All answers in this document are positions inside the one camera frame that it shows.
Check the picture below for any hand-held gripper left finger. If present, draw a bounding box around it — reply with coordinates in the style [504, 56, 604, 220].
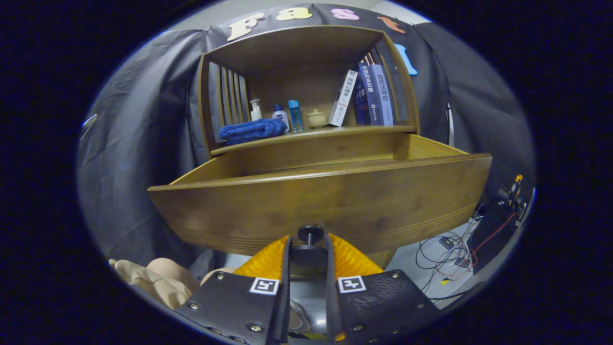
[175, 235, 293, 345]

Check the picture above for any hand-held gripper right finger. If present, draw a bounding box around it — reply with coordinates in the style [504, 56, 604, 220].
[325, 233, 441, 345]

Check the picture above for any wooden countertop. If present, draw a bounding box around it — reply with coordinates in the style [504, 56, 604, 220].
[211, 126, 416, 155]

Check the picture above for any brown wooden cabinet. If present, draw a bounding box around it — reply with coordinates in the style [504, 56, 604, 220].
[148, 25, 493, 269]

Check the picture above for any blue folded towel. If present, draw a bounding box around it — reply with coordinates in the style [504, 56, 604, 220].
[219, 118, 288, 146]

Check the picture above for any white bottle with blue cap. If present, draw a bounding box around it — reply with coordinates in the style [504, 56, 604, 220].
[272, 104, 290, 131]

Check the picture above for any clear blue bottle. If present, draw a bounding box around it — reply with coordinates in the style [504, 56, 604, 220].
[288, 100, 304, 133]

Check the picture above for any beige lidded teacup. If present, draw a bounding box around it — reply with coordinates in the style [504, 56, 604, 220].
[306, 109, 328, 129]

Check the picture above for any white book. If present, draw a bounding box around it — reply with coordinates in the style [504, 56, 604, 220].
[328, 69, 359, 127]

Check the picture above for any dark blue book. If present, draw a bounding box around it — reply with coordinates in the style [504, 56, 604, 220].
[353, 62, 384, 126]

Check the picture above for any pale lavender book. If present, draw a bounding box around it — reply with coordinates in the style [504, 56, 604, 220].
[369, 64, 394, 127]

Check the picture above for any black and orange device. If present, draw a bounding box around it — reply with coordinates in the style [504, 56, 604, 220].
[496, 174, 530, 221]

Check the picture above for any tangle of floor cables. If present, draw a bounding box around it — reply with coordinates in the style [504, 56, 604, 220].
[414, 206, 518, 298]

